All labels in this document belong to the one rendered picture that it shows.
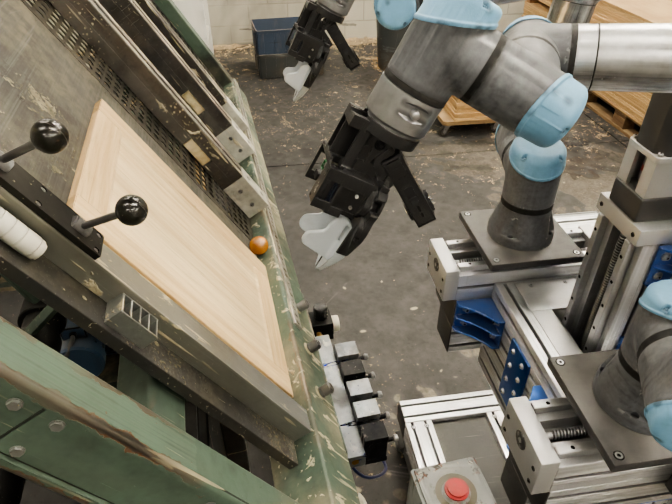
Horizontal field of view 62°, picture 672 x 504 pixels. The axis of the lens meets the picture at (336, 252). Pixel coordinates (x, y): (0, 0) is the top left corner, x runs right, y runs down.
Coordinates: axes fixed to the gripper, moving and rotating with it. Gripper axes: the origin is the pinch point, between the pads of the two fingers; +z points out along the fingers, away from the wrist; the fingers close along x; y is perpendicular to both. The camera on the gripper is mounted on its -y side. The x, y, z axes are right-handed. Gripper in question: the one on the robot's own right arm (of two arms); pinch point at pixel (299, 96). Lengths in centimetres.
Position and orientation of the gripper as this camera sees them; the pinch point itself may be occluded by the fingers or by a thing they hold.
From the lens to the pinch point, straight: 134.3
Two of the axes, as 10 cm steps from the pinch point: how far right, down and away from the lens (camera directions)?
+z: -4.6, 7.5, 4.8
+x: 1.5, 5.9, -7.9
